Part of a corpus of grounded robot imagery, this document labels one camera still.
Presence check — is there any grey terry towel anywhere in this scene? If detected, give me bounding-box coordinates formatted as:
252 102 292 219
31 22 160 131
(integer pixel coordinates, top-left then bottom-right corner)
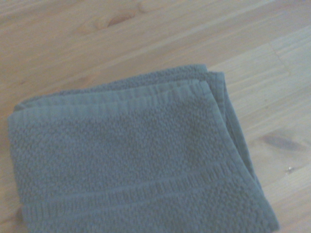
6 63 280 233

